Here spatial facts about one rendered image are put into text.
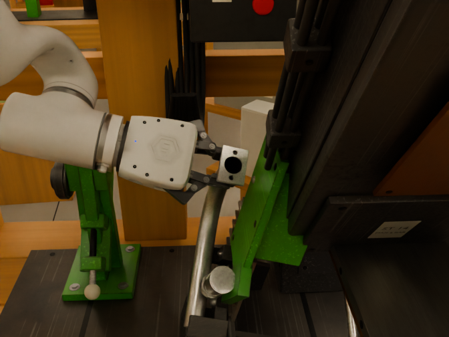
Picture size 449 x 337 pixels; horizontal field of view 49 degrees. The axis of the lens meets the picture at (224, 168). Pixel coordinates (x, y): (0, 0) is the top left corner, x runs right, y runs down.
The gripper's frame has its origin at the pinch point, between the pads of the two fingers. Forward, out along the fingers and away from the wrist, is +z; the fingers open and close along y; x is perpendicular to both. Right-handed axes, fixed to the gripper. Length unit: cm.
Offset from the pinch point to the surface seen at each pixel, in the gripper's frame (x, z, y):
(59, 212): 221, -50, 25
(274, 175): -12.8, 4.1, -3.7
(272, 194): -11.3, 4.5, -5.7
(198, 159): 249, 26, 84
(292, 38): -35.2, -2.5, 0.7
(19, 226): 54, -37, -7
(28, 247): 47, -32, -12
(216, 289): -0.5, 1.5, -17.6
